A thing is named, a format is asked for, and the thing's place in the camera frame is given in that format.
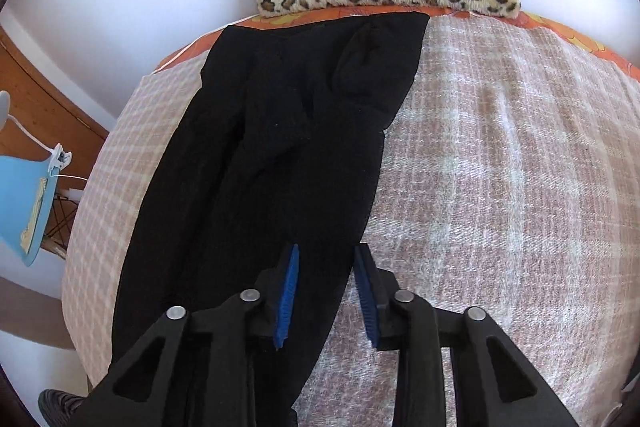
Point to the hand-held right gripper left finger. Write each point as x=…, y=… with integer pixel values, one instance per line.
x=286, y=292

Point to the blue round side table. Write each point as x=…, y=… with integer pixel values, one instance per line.
x=20, y=202

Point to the orange floral bed sheet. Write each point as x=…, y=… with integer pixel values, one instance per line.
x=625, y=62

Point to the black tights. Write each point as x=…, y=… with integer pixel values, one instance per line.
x=250, y=157

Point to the beige plaid blanket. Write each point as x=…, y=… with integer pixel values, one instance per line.
x=500, y=182

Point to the person's dark striped shoe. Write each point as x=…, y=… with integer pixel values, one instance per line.
x=60, y=407

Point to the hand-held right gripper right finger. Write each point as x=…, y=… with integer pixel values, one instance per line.
x=365, y=292

